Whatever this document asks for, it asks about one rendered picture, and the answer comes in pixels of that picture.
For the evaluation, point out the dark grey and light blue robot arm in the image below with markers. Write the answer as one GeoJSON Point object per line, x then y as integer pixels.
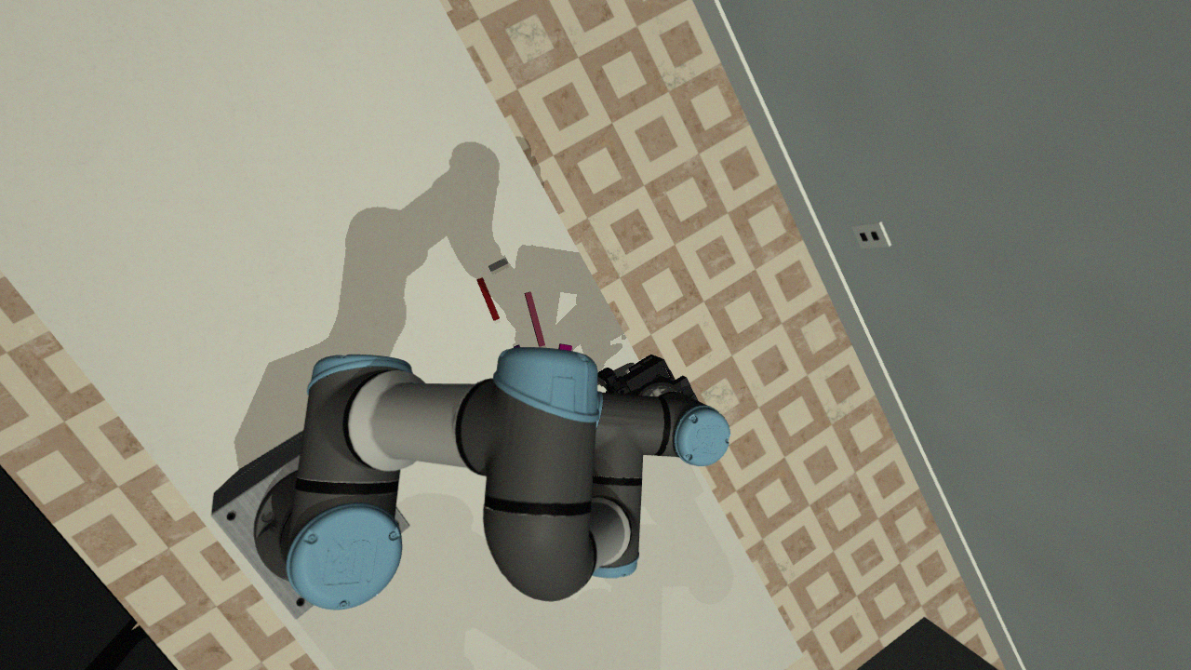
{"type": "Point", "coordinates": [539, 431]}

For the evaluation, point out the pink rod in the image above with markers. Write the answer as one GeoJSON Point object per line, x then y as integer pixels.
{"type": "Point", "coordinates": [534, 319]}

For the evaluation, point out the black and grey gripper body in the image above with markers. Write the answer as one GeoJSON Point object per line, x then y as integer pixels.
{"type": "Point", "coordinates": [651, 368]}

